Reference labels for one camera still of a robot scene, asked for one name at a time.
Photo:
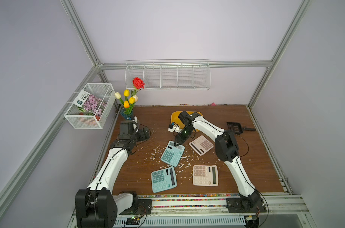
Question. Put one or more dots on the glass vase with flowers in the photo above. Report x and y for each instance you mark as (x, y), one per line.
(130, 98)

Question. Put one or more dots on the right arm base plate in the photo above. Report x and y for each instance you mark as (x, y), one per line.
(240, 205)

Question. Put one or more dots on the white paper label card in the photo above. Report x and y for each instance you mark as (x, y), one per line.
(81, 98)

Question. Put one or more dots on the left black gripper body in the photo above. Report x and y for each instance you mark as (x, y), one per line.
(141, 135)

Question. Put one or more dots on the teal calculator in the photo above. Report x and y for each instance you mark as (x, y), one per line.
(164, 179)
(172, 154)

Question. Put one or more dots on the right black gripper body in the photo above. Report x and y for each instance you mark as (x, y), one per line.
(185, 131)

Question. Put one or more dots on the yellow plastic storage box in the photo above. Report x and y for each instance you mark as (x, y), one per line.
(175, 118)

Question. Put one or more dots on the small circuit board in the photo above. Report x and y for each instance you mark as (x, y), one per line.
(132, 221)

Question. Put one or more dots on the black plastic scoop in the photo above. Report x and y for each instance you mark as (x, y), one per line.
(238, 129)

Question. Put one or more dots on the purple flower pot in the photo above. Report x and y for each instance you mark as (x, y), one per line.
(94, 106)

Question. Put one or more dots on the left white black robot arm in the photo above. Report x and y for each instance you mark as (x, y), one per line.
(96, 206)

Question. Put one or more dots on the pink calculator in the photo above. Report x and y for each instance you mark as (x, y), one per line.
(201, 145)
(205, 175)

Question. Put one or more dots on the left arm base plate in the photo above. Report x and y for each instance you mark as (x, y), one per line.
(142, 207)

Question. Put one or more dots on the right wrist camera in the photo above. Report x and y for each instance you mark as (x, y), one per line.
(174, 127)

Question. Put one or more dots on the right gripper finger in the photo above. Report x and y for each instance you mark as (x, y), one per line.
(178, 140)
(185, 136)

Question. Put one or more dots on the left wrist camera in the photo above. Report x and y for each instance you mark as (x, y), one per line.
(135, 123)

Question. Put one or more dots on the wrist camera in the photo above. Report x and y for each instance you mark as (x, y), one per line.
(135, 123)
(174, 127)

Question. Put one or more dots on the white wire wall shelf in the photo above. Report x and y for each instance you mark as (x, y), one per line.
(171, 74)

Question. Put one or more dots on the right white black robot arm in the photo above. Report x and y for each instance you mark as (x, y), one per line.
(227, 150)

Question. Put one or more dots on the white wire side basket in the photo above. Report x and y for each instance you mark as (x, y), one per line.
(100, 90)

